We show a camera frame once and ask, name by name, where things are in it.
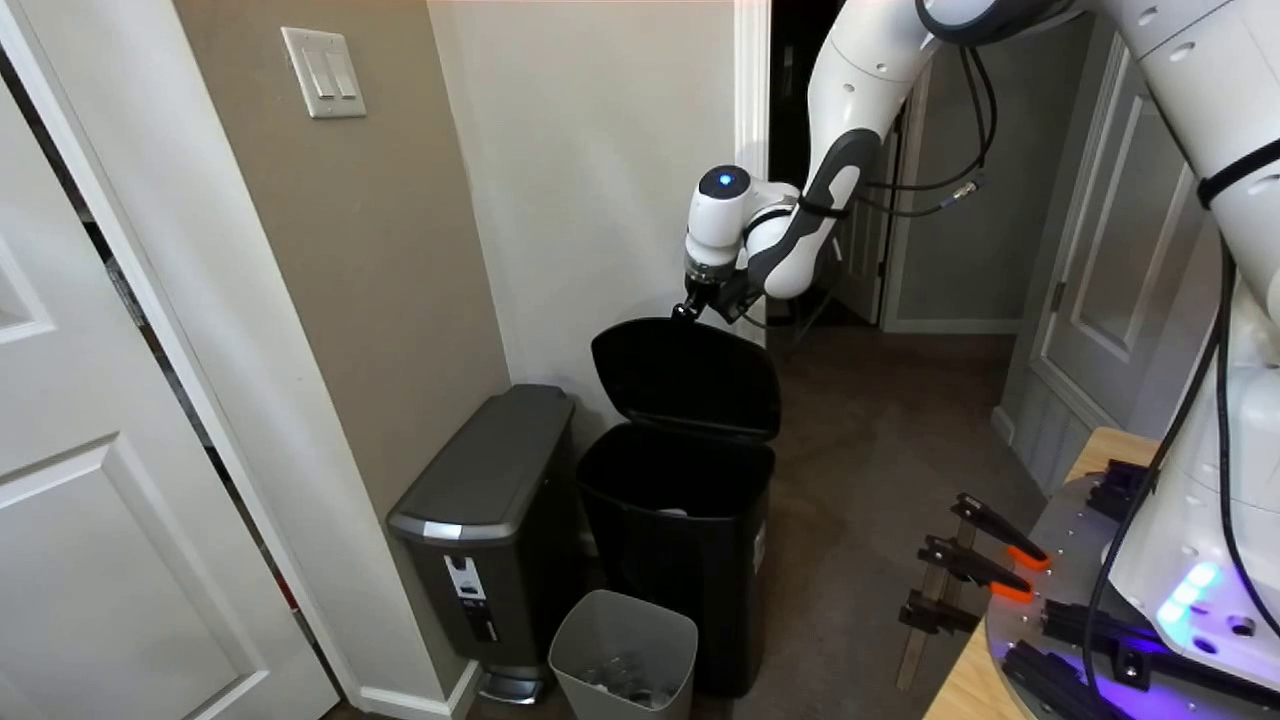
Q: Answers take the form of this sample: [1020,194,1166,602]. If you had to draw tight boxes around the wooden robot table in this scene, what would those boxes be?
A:
[920,426,1166,720]

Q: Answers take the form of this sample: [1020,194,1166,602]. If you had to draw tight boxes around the black aluminium rail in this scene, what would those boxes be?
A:
[998,597,1280,720]

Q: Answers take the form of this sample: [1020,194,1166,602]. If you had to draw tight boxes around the white wall light switch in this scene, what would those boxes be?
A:
[276,22,371,124]

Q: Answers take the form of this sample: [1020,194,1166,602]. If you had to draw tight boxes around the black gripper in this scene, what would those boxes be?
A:
[669,262,762,332]

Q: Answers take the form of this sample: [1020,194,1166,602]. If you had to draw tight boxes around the long black arm cable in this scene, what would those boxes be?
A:
[1078,256,1280,673]

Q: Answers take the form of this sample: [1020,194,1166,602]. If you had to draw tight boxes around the black orange bar clamp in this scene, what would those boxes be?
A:
[916,534,1045,611]
[947,494,1057,579]
[895,594,983,697]

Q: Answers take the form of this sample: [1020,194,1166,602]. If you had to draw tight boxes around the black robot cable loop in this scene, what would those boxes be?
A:
[856,44,1005,225]

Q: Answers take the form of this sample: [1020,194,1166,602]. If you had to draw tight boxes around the white panelled door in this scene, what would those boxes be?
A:
[0,37,345,720]

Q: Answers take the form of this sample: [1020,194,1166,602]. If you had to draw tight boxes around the small grey wastebasket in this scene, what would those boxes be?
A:
[545,584,706,720]

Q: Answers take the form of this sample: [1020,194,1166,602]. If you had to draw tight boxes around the white hallway door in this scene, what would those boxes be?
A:
[1035,24,1223,448]

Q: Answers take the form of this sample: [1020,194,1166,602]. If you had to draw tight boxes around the dark grey step bin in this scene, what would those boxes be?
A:
[384,380,582,712]

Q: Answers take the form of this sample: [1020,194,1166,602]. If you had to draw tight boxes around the black plastic bin body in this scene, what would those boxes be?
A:
[571,422,780,700]

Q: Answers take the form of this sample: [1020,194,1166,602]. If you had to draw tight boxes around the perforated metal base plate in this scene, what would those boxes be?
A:
[994,463,1280,720]

